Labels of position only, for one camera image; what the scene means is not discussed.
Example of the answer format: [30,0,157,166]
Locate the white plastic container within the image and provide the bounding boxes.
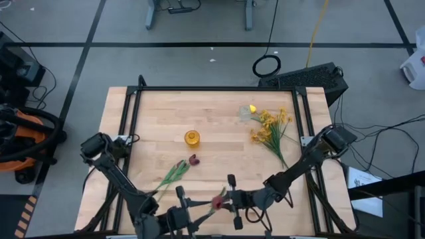
[399,25,425,91]

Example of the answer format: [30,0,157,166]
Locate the black perforated computer case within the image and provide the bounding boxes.
[258,62,349,108]

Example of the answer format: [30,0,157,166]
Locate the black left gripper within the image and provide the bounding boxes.
[165,185,217,239]

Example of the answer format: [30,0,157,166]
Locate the yellow hanging cable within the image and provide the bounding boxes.
[304,0,330,68]

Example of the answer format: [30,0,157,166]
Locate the black desk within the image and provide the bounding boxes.
[347,170,425,239]

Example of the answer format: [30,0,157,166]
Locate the black mat with orange stripes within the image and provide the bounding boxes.
[0,194,39,239]

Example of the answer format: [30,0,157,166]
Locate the black hanging cable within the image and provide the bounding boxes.
[251,0,282,79]

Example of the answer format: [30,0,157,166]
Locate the clear glass vase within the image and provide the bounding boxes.
[238,104,256,122]

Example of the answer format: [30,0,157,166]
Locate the black floor cable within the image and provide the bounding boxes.
[357,125,421,175]

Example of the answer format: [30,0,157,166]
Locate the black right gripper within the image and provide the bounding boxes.
[220,174,266,232]

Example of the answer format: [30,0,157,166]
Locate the black equipment case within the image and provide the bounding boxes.
[0,31,46,107]

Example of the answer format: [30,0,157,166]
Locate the orange vacuum cleaner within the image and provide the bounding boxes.
[0,105,68,185]

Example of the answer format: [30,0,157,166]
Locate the black aluminium table frame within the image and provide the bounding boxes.
[74,74,358,239]

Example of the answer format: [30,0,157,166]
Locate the black power strip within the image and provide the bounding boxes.
[167,6,194,15]

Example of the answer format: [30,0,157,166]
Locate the grey desk leg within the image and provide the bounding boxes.
[244,0,255,32]
[145,0,157,31]

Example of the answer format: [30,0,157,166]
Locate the white printed paper sheet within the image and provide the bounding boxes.
[346,165,384,218]

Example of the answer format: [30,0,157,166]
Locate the yellow glass vase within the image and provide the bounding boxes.
[184,129,201,147]

